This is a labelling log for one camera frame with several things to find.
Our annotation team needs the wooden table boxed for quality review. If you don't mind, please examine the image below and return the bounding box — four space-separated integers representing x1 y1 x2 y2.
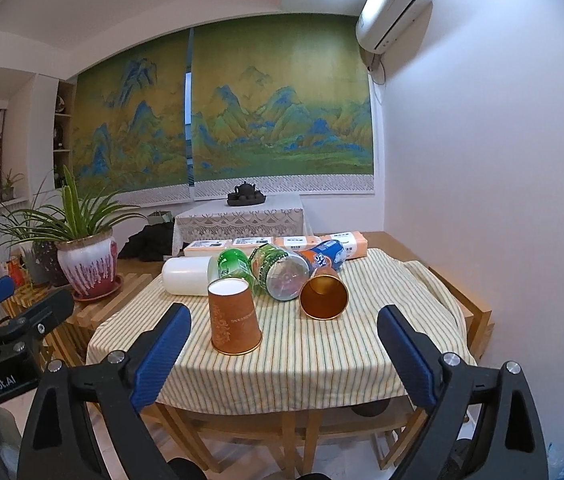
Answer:
74 231 463 466

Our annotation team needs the wooden wall shelf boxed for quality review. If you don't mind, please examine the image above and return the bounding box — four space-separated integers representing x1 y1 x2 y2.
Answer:
52 80 78 192

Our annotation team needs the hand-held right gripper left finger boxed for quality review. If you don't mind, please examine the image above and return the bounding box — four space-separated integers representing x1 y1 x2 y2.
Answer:
19 303 193 480

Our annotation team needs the white plastic container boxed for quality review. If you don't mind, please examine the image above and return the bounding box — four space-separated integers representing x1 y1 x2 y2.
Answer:
161 256 213 296

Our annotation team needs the green plastic bottle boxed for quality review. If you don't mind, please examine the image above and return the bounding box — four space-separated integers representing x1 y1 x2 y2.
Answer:
216 248 256 287

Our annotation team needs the wooden chair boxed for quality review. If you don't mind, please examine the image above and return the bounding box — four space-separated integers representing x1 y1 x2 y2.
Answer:
154 400 310 476
294 395 470 471

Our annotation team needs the slatted wooden rack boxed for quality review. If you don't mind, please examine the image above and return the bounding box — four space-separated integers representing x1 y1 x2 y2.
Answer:
4 271 155 366

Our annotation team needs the lace-covered side table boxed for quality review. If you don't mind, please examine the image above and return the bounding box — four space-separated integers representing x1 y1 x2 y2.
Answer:
172 193 307 257

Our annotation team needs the landscape print roller blind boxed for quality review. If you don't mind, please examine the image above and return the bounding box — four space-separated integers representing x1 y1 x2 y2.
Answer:
190 14 377 199
70 29 197 206

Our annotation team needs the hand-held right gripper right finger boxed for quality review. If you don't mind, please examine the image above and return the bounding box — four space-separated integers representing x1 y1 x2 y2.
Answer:
377 304 551 480

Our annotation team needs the brown paper cup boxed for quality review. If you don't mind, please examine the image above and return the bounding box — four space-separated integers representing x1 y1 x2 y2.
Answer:
207 279 263 356
299 266 350 321

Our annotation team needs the plant in dark pot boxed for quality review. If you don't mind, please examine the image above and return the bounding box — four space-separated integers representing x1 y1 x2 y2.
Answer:
0 195 70 288

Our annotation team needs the clear bottle green label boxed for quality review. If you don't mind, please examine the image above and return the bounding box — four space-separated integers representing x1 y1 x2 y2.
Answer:
251 243 311 302

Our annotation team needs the white air conditioner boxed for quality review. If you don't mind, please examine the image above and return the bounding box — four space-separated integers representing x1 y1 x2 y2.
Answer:
355 0 433 54

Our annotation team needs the plant in red-white pot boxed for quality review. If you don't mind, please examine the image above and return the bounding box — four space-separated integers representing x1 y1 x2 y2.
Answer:
0 165 150 302

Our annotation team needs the small potted plant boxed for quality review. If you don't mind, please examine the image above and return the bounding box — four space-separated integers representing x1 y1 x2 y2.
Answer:
0 169 26 203

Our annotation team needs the orange soda bottle blue label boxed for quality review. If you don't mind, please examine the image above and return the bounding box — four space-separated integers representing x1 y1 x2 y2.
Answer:
301 239 348 274

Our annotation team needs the dark tea set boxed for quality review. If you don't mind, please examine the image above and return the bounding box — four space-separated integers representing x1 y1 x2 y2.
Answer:
226 179 267 207

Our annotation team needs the striped yellow tablecloth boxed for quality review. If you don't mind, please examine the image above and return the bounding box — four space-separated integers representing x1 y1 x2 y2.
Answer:
85 247 478 415

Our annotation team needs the orange tissue pack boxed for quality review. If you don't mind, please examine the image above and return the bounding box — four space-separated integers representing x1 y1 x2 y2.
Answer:
274 235 316 252
319 230 367 261
183 239 233 259
232 236 276 252

